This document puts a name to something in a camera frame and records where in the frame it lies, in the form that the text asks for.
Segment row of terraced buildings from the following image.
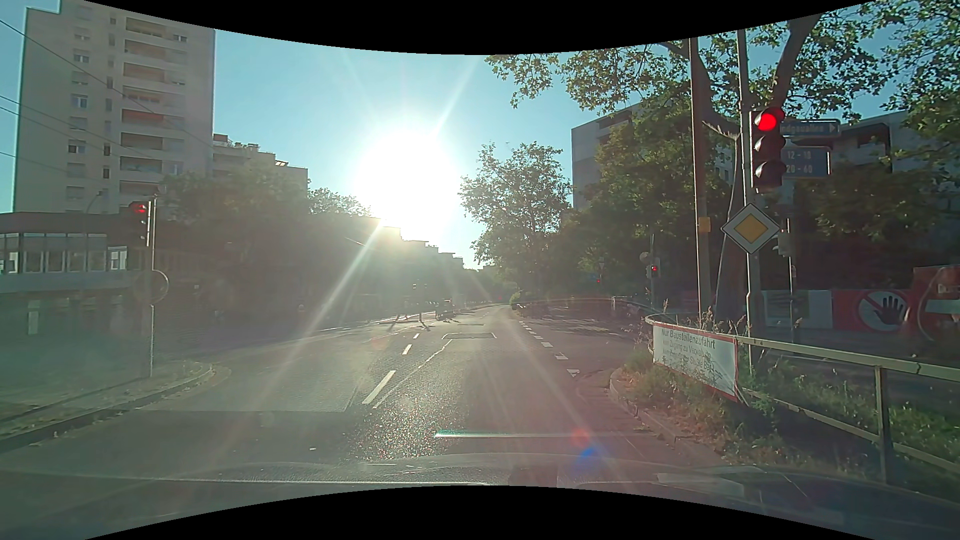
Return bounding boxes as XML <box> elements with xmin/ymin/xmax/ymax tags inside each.
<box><xmin>352</xmin><ymin>217</ymin><xmax>481</xmax><ymax>305</ymax></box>

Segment grey asphalt road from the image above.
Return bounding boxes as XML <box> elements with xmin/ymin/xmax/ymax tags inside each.
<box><xmin>0</xmin><ymin>303</ymin><xmax>721</xmax><ymax>489</ymax></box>

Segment road markings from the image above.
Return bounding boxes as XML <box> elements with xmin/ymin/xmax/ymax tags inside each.
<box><xmin>361</xmin><ymin>318</ymin><xmax>582</xmax><ymax>407</ymax></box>

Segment grey building behind trees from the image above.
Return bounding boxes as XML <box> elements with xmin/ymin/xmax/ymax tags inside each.
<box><xmin>570</xmin><ymin>105</ymin><xmax>960</xmax><ymax>226</ymax></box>

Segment small traffic light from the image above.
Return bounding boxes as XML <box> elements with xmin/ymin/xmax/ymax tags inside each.
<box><xmin>645</xmin><ymin>232</ymin><xmax>664</xmax><ymax>307</ymax></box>

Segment car's own bonnet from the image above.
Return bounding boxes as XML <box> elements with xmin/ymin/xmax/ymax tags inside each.
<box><xmin>0</xmin><ymin>452</ymin><xmax>960</xmax><ymax>540</ymax></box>

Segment row of dark trees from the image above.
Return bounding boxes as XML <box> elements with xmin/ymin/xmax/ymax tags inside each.
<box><xmin>157</xmin><ymin>168</ymin><xmax>376</xmax><ymax>324</ymax></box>

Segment metal railing with banner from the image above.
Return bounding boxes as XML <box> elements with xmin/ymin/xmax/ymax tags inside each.
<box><xmin>643</xmin><ymin>313</ymin><xmax>960</xmax><ymax>485</ymax></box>

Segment tall pole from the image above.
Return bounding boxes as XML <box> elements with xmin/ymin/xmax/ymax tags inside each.
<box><xmin>687</xmin><ymin>37</ymin><xmax>713</xmax><ymax>316</ymax></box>

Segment pale stepped building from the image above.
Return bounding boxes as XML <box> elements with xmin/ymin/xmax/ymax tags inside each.
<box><xmin>212</xmin><ymin>133</ymin><xmax>310</xmax><ymax>192</ymax></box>

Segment weedy verge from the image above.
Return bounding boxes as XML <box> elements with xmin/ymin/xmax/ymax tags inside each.
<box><xmin>609</xmin><ymin>346</ymin><xmax>960</xmax><ymax>496</ymax></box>

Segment large plane tree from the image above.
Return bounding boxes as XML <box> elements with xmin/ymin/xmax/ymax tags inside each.
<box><xmin>486</xmin><ymin>0</ymin><xmax>960</xmax><ymax>324</ymax></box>

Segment traffic light with signs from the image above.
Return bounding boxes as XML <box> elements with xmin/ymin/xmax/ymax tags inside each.
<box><xmin>720</xmin><ymin>30</ymin><xmax>843</xmax><ymax>340</ymax></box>

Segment construction hoarding with signs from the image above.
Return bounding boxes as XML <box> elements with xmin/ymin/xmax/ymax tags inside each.
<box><xmin>761</xmin><ymin>264</ymin><xmax>960</xmax><ymax>342</ymax></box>

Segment kerbed pavement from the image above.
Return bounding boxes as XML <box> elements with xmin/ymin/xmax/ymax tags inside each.
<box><xmin>0</xmin><ymin>358</ymin><xmax>215</xmax><ymax>451</ymax></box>

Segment low building with window band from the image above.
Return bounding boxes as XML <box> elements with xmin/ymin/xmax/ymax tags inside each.
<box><xmin>0</xmin><ymin>210</ymin><xmax>162</xmax><ymax>339</ymax></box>

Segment tall beige apartment block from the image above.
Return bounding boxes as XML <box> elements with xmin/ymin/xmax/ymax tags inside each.
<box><xmin>12</xmin><ymin>0</ymin><xmax>216</xmax><ymax>216</ymax></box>

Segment traffic light on thin post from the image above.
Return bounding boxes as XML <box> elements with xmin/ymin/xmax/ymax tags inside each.
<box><xmin>126</xmin><ymin>196</ymin><xmax>171</xmax><ymax>378</ymax></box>

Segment overhead wires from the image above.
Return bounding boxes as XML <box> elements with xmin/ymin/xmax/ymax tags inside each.
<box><xmin>0</xmin><ymin>18</ymin><xmax>215</xmax><ymax>177</ymax></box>

